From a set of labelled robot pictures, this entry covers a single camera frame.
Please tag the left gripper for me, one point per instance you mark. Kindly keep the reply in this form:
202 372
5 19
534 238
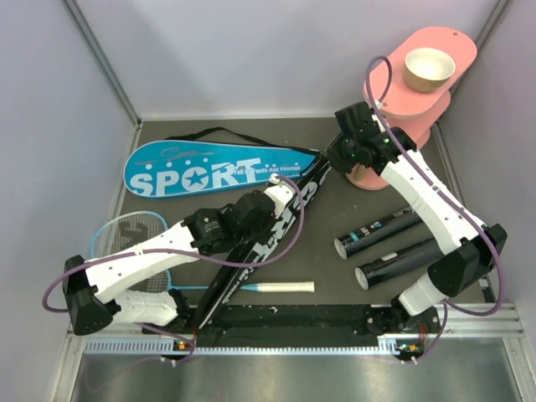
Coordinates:
270 221

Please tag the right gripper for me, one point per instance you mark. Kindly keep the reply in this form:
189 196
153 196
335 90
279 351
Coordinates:
341 165

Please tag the black sport racket bag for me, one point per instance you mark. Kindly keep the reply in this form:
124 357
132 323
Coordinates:
227 280

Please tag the black shuttlecock tube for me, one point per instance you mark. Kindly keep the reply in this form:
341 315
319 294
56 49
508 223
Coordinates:
371 234
397 263

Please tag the blue sport racket bag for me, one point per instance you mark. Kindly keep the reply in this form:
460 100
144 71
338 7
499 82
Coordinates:
212 160

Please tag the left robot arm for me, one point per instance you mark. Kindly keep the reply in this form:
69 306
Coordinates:
99 292

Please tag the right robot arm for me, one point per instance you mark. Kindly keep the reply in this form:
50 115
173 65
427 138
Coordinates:
470 248

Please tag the white badminton racket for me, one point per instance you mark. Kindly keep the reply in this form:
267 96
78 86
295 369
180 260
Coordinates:
163 282

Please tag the blue badminton racket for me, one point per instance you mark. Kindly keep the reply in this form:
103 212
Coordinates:
126 231

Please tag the pink three-tier shelf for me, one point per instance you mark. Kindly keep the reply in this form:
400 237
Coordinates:
416 112

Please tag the gold white bowl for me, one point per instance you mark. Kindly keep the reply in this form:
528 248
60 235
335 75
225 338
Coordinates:
427 69

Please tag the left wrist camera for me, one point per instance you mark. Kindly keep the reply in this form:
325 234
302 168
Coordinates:
280 192

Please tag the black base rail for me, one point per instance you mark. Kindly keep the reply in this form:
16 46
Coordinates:
315 330

